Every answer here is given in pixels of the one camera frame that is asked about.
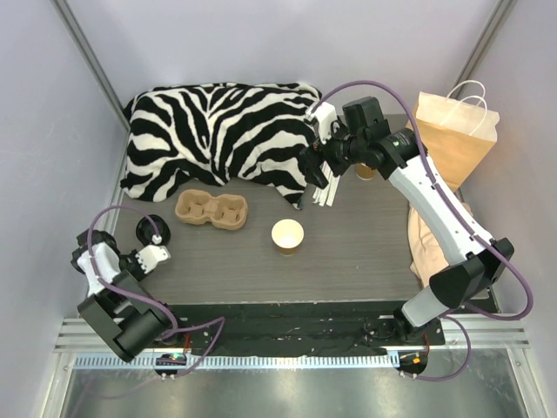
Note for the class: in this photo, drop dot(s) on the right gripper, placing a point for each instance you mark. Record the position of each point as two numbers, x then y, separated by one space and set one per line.
314 163

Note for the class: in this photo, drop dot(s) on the single paper cup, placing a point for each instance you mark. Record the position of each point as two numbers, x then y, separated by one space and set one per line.
287 235

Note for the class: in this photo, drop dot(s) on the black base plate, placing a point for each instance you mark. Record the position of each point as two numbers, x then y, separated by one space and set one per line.
338 328

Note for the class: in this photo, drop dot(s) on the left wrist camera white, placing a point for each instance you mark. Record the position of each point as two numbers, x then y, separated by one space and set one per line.
151 256

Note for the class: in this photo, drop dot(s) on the black lid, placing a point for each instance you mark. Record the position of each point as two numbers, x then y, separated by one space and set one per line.
145 230

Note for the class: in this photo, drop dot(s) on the zebra print pillow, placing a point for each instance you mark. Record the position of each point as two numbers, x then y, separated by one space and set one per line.
217 132

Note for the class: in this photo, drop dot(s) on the white wrapped straw left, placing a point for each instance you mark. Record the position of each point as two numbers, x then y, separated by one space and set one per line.
316 197

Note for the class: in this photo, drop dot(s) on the aluminium rail frame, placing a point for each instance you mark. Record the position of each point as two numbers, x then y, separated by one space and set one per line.
445 353

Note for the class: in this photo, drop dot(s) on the white wrapped straw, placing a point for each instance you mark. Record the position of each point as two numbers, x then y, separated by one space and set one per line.
330 191
316 197
321 203

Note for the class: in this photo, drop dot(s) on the beige cloth bag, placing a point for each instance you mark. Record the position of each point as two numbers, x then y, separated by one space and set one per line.
427 256

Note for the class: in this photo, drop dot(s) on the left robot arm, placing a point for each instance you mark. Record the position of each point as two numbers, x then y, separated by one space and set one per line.
126 325

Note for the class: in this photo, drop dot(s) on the cardboard cup carrier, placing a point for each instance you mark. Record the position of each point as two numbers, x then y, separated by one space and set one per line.
226 211

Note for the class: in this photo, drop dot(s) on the stack of paper cups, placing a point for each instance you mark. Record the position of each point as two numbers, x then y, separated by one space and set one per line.
364 172

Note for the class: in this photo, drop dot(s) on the white wrapped straw right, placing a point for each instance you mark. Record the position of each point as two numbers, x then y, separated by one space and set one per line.
330 191

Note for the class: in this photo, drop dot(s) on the brown paper bag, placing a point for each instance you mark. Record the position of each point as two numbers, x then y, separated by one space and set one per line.
457 133

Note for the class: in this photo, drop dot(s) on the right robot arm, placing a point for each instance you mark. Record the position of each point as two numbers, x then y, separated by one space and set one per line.
363 136

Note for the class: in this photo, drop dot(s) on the white wrapped straw middle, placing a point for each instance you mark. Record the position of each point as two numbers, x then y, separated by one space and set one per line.
321 203

